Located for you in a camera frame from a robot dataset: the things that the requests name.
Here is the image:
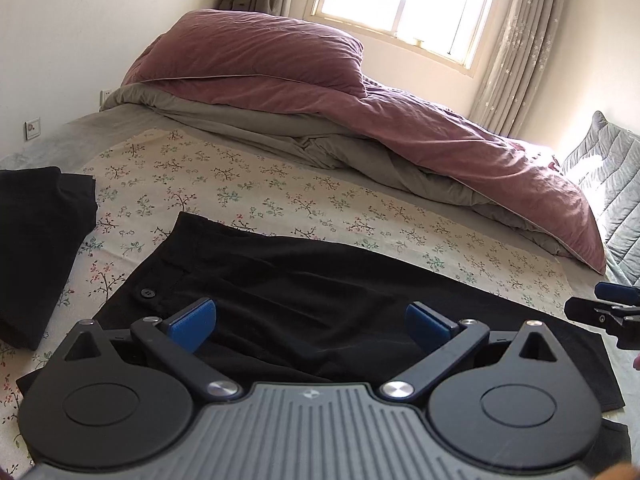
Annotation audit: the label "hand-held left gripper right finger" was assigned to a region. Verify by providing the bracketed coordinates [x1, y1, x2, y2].
[378, 301, 569, 404]

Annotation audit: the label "grey quilted cushion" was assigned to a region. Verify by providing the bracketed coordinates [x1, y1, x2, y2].
[560, 110, 640, 286]

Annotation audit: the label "folded black garment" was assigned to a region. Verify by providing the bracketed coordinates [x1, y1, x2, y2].
[0, 166, 98, 352]

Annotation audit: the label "black pants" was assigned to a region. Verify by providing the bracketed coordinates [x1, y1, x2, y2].
[15, 211, 632, 463]

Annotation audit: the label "grey bed sheet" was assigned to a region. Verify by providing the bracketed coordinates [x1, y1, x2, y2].
[0, 102, 640, 461]

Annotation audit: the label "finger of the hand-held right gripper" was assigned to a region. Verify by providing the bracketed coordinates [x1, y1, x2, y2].
[564, 297, 640, 350]
[594, 281, 640, 307]

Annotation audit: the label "mauve duvet with olive underside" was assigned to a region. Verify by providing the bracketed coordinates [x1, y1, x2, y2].
[100, 9, 608, 276]

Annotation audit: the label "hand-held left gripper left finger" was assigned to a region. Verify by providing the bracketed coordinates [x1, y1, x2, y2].
[52, 297, 243, 404]

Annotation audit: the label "floral bed sheet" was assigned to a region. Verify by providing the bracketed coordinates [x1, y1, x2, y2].
[0, 127, 573, 480]

